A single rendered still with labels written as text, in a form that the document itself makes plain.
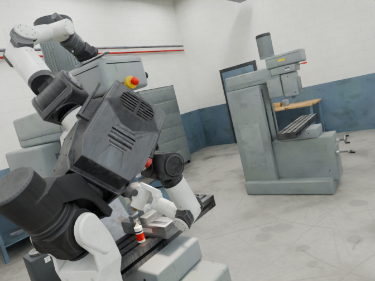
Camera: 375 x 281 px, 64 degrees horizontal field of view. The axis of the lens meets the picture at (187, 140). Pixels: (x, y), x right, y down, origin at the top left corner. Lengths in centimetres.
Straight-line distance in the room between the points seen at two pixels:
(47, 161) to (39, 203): 108
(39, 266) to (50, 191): 70
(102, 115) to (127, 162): 15
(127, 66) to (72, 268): 90
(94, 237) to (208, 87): 827
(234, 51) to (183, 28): 182
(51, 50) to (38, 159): 60
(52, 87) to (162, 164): 44
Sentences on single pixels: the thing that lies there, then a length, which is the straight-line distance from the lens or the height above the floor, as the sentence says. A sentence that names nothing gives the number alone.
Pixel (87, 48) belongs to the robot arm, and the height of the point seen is 196.
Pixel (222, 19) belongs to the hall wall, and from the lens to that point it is 867.
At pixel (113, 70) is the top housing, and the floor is 182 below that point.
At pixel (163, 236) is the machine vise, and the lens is 160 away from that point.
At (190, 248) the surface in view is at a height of 86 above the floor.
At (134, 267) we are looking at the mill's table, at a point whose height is 90.
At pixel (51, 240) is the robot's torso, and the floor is 138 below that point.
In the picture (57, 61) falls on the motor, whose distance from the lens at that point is 176.
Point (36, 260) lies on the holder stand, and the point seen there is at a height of 114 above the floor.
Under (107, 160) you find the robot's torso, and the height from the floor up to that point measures 151.
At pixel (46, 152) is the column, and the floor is 152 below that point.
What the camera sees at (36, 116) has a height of 173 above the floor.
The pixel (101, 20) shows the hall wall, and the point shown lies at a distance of 750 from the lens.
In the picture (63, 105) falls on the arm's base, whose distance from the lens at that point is 102.
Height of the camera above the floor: 163
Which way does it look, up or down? 8 degrees down
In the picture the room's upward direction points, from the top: 14 degrees counter-clockwise
